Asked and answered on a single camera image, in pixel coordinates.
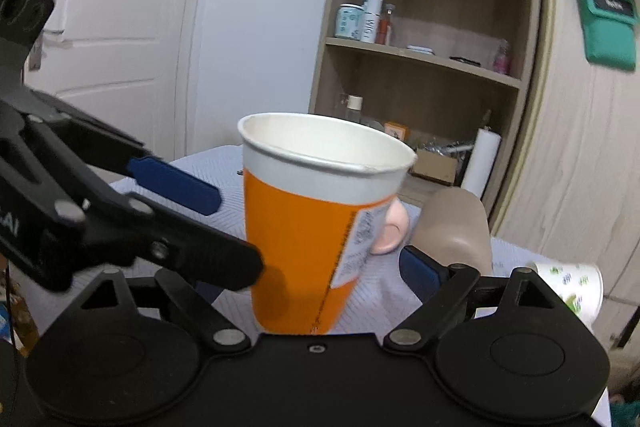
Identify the clear bottle cream cap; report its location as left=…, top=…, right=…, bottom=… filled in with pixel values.
left=342, top=95, right=364, bottom=124

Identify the white quilted table cloth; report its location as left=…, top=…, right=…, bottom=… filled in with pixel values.
left=10, top=144, right=614, bottom=427

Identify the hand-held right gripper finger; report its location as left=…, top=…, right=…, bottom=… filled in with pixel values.
left=382, top=245, right=572, bottom=351

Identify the light wooden wardrobe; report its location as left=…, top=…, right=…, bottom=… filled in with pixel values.
left=487, top=0, right=640, bottom=350

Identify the pink bottle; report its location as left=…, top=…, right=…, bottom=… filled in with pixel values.
left=492, top=41, right=512, bottom=76

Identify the cardboard box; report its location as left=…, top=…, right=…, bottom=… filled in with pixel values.
left=410, top=149, right=460, bottom=186

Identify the red bottle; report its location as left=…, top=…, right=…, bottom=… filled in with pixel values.
left=377, top=3, right=396, bottom=46

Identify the white paper roll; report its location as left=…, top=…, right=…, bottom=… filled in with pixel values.
left=460, top=127, right=502, bottom=200

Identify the white pump bottle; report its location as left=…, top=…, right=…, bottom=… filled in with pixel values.
left=357, top=0, right=384, bottom=44

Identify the wooden shelf unit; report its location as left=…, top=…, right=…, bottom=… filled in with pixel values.
left=307, top=0, right=544, bottom=233

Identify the pink mug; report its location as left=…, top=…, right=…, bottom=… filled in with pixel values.
left=369, top=198, right=412, bottom=256

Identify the orange paper cup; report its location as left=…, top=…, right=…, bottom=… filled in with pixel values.
left=237, top=112, right=419, bottom=337

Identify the white door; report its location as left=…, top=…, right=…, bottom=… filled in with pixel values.
left=24, top=0, right=222, bottom=160

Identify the shiny crumpled wrapper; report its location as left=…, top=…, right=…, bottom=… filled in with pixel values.
left=415, top=136, right=474, bottom=156

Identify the beige padded chair back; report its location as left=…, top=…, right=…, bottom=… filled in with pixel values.
left=411, top=188, right=494, bottom=276

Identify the teal hanging bag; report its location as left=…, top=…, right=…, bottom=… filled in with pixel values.
left=575, top=0, right=639, bottom=73

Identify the metal door handle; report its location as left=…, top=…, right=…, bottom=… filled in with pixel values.
left=27, top=29, right=66, bottom=70

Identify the white printed paper cup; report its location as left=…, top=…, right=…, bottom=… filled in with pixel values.
left=529, top=261, right=605, bottom=324

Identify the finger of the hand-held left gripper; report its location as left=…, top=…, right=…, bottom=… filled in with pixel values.
left=54, top=191, right=265, bottom=294
left=22, top=88, right=222, bottom=216

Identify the teal and white jar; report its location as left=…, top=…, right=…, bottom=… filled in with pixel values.
left=335, top=4, right=366, bottom=40

